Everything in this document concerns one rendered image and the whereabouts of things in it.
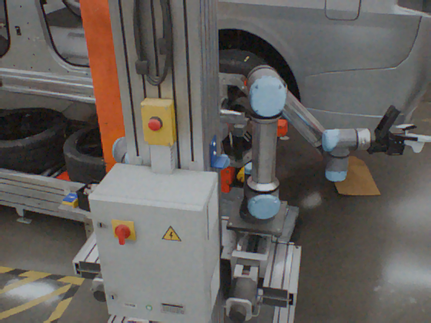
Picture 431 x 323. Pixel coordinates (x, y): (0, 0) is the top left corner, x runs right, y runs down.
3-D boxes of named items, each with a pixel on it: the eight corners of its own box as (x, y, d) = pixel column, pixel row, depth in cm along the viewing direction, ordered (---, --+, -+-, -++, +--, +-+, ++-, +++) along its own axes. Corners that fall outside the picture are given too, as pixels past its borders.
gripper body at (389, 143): (396, 148, 176) (363, 148, 176) (399, 124, 173) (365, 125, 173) (405, 155, 169) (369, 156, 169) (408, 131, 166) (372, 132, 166)
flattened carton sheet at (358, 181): (362, 158, 402) (363, 154, 401) (380, 196, 354) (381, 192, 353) (325, 158, 403) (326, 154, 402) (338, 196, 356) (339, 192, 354)
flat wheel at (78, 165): (170, 147, 370) (168, 118, 358) (156, 195, 313) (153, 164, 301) (84, 147, 373) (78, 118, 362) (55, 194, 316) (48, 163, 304)
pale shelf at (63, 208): (140, 209, 274) (139, 204, 273) (125, 227, 260) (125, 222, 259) (75, 196, 287) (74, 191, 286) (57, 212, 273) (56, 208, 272)
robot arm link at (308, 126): (237, 72, 176) (319, 156, 194) (239, 83, 166) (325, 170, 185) (261, 50, 172) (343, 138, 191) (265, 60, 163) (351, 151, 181)
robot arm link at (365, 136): (353, 125, 173) (360, 133, 165) (366, 125, 173) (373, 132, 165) (351, 145, 175) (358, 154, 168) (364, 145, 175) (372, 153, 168)
